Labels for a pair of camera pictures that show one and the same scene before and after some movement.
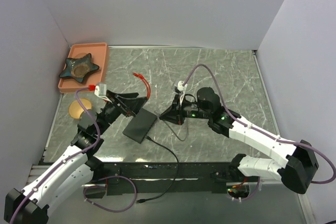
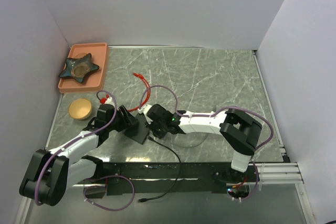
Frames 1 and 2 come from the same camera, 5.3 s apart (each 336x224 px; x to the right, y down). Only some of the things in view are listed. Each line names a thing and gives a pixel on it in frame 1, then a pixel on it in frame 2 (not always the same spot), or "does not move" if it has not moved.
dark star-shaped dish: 78,69 does not move
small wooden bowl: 75,109 does not move
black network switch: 139,126 does not move
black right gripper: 175,113 → 150,126
